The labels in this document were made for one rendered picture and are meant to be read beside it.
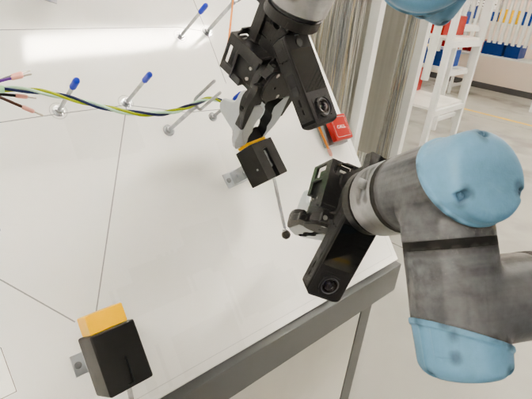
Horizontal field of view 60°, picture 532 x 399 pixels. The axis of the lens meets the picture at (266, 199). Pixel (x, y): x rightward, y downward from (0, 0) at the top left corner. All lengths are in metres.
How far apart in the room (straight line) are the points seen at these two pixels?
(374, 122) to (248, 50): 1.23
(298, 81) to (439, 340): 0.32
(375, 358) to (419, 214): 1.67
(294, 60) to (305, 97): 0.04
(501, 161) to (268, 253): 0.43
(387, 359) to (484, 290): 1.67
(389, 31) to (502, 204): 1.39
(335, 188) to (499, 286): 0.23
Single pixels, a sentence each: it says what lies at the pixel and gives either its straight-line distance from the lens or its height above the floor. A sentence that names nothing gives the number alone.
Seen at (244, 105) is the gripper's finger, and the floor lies 1.20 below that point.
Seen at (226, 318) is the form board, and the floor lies 0.91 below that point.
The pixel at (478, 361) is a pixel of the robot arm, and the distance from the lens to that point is 0.39.
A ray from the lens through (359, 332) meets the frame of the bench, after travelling 1.06.
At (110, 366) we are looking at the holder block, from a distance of 0.49.
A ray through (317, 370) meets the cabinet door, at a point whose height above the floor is 0.65.
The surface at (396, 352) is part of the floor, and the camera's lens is 2.09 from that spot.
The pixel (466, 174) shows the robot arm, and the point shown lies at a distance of 0.36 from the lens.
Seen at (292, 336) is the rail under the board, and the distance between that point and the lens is 0.74.
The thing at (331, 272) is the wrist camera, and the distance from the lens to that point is 0.53.
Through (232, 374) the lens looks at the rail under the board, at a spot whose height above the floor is 0.85.
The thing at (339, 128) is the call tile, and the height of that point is 1.11.
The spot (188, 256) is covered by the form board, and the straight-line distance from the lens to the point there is 0.65.
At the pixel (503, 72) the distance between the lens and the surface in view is 9.02.
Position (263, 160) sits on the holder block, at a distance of 0.65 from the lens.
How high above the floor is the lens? 1.34
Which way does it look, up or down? 26 degrees down
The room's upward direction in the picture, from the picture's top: 6 degrees clockwise
